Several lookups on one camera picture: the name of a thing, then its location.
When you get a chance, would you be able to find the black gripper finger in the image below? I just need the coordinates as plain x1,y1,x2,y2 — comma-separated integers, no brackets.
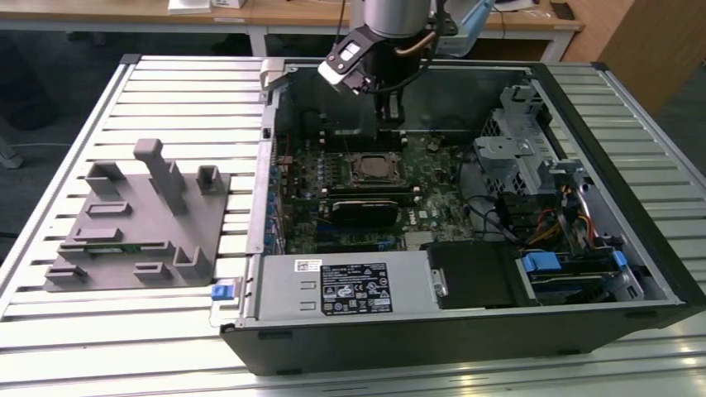
376,93,406,135

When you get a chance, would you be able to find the CPU socket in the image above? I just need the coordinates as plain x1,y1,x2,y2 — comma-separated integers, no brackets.
345,151,409,186

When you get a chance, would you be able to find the metal drive cage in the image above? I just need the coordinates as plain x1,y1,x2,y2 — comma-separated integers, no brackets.
472,84,560,196

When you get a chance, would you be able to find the green motherboard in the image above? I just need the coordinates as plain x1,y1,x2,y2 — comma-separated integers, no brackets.
272,131,481,256

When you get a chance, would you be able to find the black graphics card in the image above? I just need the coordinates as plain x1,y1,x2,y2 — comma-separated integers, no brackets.
329,199,400,227

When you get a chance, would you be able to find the wooden desk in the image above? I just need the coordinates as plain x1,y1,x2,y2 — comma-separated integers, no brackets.
0,0,588,62

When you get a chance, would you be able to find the small silver heat sink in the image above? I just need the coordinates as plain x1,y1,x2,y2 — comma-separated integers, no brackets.
405,231,438,252

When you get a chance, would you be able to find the black expansion slot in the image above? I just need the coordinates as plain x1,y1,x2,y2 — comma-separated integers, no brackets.
316,242,392,255

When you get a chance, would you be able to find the white cardboard box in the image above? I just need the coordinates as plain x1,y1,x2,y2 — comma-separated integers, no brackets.
167,0,214,16

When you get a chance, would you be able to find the black plastic drive cover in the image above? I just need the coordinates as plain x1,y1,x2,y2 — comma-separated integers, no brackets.
425,242,541,311

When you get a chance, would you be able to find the hard disk in blue carrier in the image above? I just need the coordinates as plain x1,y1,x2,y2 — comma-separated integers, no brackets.
516,247,648,306

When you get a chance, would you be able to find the wooden cabinet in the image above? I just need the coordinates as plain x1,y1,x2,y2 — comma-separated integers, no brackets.
565,0,706,119

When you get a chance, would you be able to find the silver power supply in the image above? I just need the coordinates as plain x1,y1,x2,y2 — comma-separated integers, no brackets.
235,254,444,320

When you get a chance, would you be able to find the grey parts rack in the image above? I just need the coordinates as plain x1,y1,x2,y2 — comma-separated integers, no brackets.
42,138,233,294

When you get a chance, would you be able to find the black PC case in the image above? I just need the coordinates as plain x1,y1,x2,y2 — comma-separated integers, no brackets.
219,57,706,377

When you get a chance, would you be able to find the green RAM stick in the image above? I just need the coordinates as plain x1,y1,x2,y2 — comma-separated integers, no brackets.
83,242,146,254

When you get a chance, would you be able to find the grey stand foot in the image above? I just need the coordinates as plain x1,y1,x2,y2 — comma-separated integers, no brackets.
0,136,26,170

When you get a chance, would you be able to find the copper cable connector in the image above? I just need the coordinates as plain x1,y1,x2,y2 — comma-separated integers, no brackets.
396,31,438,58

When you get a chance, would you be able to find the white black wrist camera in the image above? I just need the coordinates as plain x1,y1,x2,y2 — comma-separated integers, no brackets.
317,26,384,97

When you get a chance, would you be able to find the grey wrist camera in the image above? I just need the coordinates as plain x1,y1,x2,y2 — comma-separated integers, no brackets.
438,35,472,57

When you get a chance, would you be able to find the grey case hinge bracket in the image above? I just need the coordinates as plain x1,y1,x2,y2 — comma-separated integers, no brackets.
258,58,290,91

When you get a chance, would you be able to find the grey plastic bracket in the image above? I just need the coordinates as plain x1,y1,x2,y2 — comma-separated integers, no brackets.
540,159,589,185

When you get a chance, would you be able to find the coloured power wire bundle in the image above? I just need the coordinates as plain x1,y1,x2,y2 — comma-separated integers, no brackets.
526,184,602,251

